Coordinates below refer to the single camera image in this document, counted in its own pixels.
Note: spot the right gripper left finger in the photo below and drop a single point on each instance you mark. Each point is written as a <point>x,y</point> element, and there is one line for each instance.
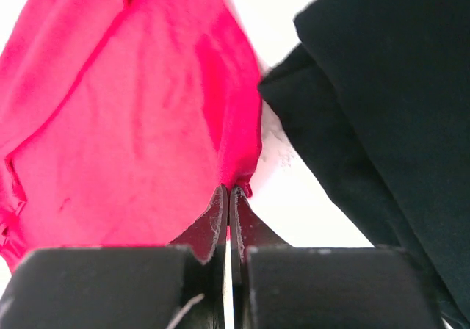
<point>179,285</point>

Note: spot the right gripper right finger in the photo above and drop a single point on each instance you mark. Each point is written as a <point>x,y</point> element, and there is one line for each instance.
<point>277,285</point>

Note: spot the red t shirt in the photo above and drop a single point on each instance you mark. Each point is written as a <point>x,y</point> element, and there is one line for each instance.
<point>119,118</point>

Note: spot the black folded t shirt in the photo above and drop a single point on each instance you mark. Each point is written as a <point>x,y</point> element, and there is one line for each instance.
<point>375,100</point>

